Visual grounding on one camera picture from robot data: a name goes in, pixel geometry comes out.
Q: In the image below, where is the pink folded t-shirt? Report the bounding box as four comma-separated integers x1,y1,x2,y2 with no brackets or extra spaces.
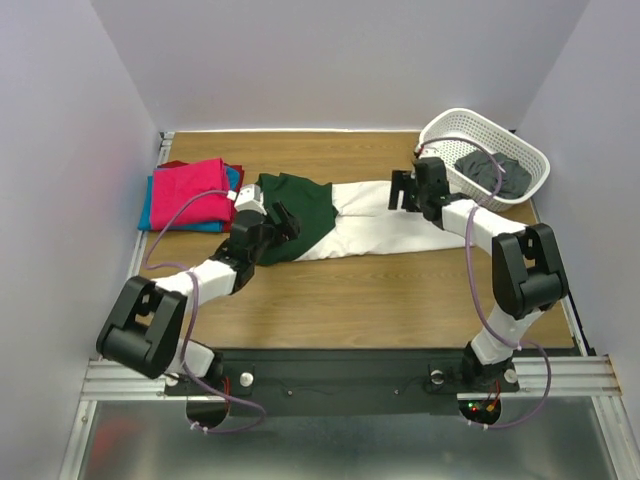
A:
149,158,234,230

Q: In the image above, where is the white and green t-shirt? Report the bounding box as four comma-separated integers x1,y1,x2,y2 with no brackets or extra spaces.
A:
257,173,464,266

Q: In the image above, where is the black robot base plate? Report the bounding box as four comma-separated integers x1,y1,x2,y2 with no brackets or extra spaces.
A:
164,347,521,417

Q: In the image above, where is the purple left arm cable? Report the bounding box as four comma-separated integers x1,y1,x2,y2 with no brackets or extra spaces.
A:
144,189,267,434

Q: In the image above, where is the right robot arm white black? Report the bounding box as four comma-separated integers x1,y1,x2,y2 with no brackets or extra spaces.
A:
388,157,569,390

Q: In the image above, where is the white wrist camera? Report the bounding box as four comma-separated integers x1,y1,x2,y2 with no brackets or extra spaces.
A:
413,144,426,158
227,184,266,215

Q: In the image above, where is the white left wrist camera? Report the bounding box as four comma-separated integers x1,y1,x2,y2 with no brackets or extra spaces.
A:
227,184,266,215

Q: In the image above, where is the white perforated laundry basket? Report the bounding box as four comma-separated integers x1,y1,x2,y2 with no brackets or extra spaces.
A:
416,108,551,213

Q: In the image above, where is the dark red folded t-shirt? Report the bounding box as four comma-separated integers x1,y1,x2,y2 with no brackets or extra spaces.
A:
159,160,244,191

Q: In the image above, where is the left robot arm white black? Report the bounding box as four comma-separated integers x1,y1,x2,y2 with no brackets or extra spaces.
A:
96,202,300,379

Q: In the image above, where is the grey t-shirt in basket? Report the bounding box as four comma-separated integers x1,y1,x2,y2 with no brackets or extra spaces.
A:
454,151,532,200

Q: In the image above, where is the blue folded t-shirt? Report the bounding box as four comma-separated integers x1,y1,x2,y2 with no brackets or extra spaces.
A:
138,176,231,233

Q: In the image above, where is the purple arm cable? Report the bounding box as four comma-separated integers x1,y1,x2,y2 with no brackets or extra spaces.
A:
419,134,553,430
144,189,267,434

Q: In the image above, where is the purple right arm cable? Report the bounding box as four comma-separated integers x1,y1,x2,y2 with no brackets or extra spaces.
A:
419,134,553,430

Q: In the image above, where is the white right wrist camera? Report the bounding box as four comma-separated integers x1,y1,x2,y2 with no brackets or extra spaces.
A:
413,144,426,158

